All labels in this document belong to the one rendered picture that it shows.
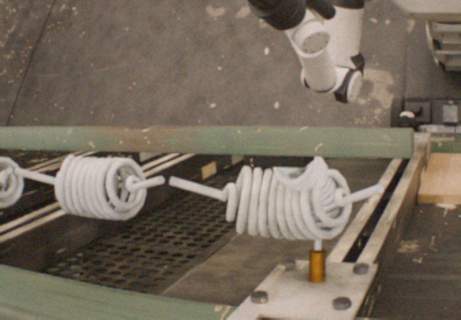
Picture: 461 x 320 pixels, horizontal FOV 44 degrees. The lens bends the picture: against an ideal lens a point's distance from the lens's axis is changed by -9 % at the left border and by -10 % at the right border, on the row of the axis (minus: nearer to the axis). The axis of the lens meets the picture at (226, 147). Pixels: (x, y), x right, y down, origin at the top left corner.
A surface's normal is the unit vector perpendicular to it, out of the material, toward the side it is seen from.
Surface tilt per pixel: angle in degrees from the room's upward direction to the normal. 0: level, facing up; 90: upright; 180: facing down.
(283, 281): 60
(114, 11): 0
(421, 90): 0
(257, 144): 30
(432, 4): 68
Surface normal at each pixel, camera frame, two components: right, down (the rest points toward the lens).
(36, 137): -0.40, 0.18
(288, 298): -0.06, -0.98
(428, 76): -0.37, -0.33
